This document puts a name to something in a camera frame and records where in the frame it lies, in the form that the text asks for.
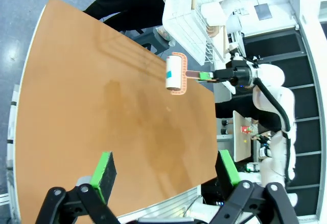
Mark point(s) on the black trousers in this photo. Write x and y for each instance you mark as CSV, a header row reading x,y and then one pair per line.
x,y
127,7

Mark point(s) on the small beige table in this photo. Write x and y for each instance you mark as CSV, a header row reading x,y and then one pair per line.
x,y
241,142

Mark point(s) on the white cutlery holder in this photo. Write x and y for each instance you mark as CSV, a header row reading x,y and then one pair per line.
x,y
213,13

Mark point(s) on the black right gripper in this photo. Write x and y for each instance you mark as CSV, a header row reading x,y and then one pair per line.
x,y
240,73

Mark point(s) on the person's left hand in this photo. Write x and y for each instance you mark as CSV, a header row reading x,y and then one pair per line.
x,y
213,31

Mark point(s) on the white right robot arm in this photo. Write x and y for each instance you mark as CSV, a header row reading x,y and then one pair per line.
x,y
270,78

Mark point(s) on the grey plastic stool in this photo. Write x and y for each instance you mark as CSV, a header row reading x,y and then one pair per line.
x,y
161,40

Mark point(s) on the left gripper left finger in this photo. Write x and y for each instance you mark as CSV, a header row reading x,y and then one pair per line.
x,y
104,175

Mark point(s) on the pink lint roller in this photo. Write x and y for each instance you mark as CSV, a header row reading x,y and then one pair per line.
x,y
175,73

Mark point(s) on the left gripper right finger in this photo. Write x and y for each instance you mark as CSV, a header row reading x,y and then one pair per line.
x,y
227,173

